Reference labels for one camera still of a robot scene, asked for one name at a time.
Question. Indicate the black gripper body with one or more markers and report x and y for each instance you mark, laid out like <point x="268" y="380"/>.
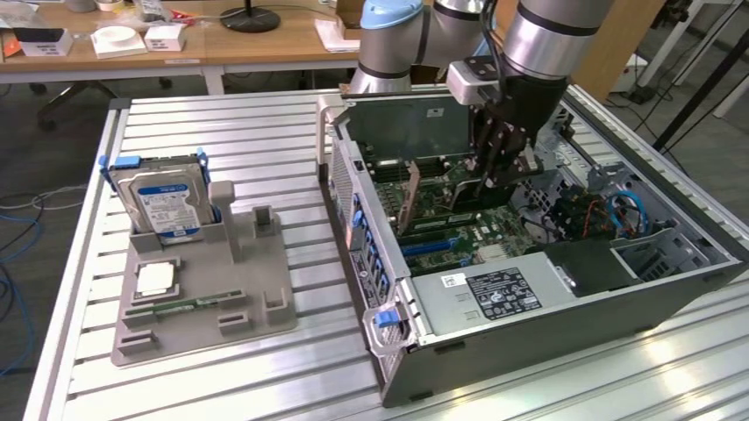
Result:
<point x="533" y="105"/>

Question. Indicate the NVIDIA graphics card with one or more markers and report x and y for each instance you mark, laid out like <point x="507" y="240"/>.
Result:
<point x="412" y="193"/>

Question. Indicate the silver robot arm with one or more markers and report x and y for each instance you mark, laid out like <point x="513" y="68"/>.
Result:
<point x="550" y="39"/>

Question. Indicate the perforated metal disk bay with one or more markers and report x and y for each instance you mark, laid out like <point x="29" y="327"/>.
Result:
<point x="521" y="202"/>

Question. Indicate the green motherboard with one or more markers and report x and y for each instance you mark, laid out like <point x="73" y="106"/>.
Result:
<point x="496" y="232"/>

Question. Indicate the installed RAM stick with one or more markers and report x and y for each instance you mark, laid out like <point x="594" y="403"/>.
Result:
<point x="444" y="223"/>

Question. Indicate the white floor unit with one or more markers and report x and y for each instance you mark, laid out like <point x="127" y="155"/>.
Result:
<point x="634" y="76"/>

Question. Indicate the black floor adapter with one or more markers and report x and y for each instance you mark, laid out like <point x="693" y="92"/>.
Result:
<point x="643" y="94"/>

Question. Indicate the silver chipset heat sink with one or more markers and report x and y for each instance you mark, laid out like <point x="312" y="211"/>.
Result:
<point x="492" y="253"/>

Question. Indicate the wooden cabinet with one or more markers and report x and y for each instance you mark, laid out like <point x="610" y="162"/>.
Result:
<point x="622" y="30"/>

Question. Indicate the blue expansion slot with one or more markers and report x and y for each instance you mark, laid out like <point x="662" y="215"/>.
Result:
<point x="430" y="247"/>

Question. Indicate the black plastic shroud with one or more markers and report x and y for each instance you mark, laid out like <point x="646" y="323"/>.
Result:
<point x="585" y="267"/>

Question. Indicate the black pole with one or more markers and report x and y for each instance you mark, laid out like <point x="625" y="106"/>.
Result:
<point x="702" y="96"/>

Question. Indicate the metal drive cage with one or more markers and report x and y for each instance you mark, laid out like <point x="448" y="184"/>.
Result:
<point x="661" y="259"/>

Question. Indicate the grey power supply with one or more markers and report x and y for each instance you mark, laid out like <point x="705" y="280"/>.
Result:
<point x="438" y="302"/>

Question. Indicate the white paper stack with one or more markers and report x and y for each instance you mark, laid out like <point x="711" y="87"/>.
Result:
<point x="334" y="37"/>

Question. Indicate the cardboard box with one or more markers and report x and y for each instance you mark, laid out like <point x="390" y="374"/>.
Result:
<point x="350" y="13"/>

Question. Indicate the blue case latch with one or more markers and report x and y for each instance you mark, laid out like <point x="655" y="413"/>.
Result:
<point x="386" y="317"/>

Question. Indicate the open PC case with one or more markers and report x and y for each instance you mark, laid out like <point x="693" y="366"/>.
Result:
<point x="526" y="351"/>

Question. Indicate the black lamp base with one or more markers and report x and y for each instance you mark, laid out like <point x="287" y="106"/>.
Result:
<point x="249" y="22"/>

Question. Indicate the grey parts rack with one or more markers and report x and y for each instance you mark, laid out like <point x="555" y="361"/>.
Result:
<point x="204" y="272"/>

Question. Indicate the hard disk with blue caddy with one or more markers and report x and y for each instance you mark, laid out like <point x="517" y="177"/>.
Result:
<point x="163" y="206"/>

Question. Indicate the white labelled box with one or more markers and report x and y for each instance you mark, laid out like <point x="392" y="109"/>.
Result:
<point x="163" y="39"/>

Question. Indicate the silver CPU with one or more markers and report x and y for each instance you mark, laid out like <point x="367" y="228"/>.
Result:
<point x="155" y="280"/>

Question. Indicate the green RAM stick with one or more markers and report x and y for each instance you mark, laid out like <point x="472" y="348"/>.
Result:
<point x="175" y="307"/>

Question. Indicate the white square dispenser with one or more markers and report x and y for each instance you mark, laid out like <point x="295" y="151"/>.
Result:
<point x="120" y="41"/>

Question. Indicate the wooden desk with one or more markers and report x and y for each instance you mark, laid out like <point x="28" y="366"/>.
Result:
<point x="76" y="62"/>

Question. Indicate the grey cup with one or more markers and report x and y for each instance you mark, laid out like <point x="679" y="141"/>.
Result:
<point x="80" y="5"/>

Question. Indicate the white box with black top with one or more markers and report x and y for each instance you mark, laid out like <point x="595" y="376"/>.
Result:
<point x="44" y="46"/>

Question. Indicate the orange box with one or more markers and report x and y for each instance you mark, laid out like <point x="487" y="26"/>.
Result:
<point x="8" y="48"/>

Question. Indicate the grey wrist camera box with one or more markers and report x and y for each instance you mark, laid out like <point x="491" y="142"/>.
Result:
<point x="467" y="81"/>

